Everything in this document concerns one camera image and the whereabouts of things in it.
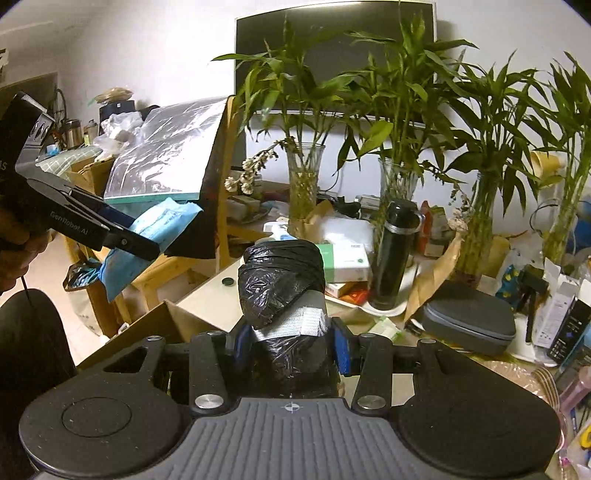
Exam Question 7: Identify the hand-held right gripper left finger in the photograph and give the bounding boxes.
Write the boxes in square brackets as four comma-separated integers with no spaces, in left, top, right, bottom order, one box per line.
[104,323,254,411]

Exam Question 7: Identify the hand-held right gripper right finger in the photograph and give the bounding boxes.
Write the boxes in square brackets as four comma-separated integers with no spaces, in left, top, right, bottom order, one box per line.
[330,316,485,411]

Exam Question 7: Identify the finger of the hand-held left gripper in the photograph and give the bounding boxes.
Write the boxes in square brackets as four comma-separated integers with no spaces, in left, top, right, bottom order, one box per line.
[68,184,136,230]
[104,225,161,261]

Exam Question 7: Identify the blue wet wipes packet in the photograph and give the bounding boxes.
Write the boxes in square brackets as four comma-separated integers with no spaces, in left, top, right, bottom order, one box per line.
[99,198,204,301]

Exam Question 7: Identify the black plastic bag bundle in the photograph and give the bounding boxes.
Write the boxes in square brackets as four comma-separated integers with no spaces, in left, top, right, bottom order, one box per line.
[238,239,342,398]

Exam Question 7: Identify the cardboard box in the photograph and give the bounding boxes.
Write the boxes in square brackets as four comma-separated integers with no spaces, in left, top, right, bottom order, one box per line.
[76,300,241,370]

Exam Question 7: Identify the person's left hand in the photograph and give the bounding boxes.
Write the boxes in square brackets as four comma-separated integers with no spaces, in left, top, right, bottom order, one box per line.
[0,205,49,297]

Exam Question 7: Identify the green grid mat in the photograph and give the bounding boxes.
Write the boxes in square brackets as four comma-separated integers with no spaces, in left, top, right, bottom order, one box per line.
[37,145,102,176]

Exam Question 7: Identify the green packet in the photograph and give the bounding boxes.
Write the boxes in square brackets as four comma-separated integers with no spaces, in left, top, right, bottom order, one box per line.
[369,316,402,342]

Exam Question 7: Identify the flat red box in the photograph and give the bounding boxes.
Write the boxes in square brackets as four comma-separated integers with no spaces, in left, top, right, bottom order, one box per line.
[325,281,370,305]

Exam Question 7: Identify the teal plastic wrapper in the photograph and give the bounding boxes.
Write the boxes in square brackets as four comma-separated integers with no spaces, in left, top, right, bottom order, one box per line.
[65,263,109,291]

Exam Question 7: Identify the white plastic tray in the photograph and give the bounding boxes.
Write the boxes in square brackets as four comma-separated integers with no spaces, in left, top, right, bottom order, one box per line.
[323,295,416,317]

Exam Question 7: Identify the crumpled white plastic bags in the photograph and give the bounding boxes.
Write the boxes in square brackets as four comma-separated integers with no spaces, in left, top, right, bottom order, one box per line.
[99,111,144,148]

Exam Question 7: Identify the silver foil board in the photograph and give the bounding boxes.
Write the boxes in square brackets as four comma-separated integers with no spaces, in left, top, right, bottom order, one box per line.
[104,96,232,204]

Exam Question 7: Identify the green and white box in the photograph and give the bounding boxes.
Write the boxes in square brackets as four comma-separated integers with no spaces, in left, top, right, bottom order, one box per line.
[316,242,371,283]

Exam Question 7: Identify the wooden chair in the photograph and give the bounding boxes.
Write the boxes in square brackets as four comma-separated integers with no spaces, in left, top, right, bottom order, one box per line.
[65,95,259,337]

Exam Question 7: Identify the black thermos bottle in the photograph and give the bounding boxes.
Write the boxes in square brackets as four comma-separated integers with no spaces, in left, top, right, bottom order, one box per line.
[369,200,426,311]

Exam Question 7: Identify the large brown paper bag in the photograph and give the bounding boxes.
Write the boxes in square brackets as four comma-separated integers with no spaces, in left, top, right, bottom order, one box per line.
[404,231,465,324]

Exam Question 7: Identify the white spray bottle blue label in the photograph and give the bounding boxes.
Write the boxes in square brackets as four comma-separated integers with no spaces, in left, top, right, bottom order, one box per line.
[263,222,298,243]

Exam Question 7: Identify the white plastic bag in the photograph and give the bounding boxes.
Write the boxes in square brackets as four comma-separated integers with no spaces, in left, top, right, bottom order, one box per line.
[321,217,375,245]

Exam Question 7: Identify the grey zip case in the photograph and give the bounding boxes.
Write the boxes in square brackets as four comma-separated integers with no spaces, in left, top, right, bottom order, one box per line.
[422,279,517,356]

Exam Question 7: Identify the small brown paper bag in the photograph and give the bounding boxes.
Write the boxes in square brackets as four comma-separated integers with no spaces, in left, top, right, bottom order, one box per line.
[288,198,333,238]

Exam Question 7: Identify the dried white flowers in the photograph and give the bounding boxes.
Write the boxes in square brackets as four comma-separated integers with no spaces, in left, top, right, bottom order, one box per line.
[225,138,287,195]
[450,185,472,232]

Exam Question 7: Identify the person's dark clothing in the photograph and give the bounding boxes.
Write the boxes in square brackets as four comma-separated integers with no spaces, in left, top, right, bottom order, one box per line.
[0,291,77,480]

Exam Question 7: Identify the lucky bamboo in glass vase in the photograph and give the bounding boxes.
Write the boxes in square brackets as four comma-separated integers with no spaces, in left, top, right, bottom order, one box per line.
[211,14,356,236]
[425,51,550,282]
[522,51,591,264]
[337,9,478,241]

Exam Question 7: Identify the blue packet yellow dots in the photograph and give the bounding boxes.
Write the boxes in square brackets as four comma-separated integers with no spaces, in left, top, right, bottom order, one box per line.
[496,263,522,301]

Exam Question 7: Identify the small black tripod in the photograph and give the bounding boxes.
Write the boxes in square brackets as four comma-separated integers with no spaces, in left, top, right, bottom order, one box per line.
[519,268,548,342]

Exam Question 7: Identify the white carton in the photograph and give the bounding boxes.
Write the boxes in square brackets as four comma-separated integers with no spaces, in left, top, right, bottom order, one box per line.
[536,272,578,347]

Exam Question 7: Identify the black carton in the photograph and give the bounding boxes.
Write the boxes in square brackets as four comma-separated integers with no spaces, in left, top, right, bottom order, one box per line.
[547,295,591,365]

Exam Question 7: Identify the pink bottle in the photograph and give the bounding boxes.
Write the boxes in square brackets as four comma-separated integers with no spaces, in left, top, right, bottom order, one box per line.
[558,369,591,411]

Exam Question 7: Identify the yellow paper roll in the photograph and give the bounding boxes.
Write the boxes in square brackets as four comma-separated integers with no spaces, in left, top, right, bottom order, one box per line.
[531,150,561,178]

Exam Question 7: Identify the black curved monitor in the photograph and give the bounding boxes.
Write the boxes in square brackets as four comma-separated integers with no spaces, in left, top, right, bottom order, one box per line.
[235,0,437,125]

